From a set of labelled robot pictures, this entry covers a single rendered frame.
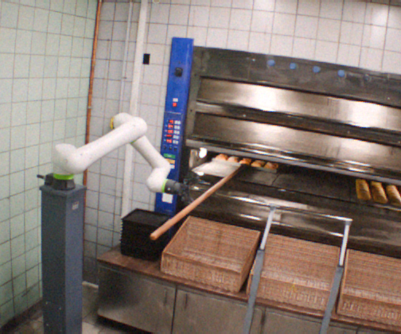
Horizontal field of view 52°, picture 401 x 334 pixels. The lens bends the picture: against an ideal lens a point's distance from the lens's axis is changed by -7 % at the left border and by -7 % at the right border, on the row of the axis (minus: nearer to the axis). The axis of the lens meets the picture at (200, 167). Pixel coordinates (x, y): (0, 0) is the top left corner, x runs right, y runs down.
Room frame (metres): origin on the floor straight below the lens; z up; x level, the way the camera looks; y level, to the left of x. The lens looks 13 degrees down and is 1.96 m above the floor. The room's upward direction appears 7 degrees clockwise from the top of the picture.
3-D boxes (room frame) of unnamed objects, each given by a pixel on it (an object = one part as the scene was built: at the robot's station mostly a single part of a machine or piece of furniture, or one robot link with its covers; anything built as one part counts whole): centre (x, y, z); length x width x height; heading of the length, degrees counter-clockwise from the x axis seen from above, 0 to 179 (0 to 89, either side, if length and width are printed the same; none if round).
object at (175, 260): (2.82, -0.15, 0.72); 0.56 x 0.49 x 0.28; 72
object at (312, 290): (2.65, -0.72, 0.72); 0.56 x 0.49 x 0.28; 74
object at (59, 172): (2.35, 0.77, 1.36); 0.16 x 0.13 x 0.19; 39
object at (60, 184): (2.38, 0.83, 1.23); 0.26 x 0.15 x 0.06; 72
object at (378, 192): (3.16, -1.46, 1.21); 0.61 x 0.48 x 0.06; 163
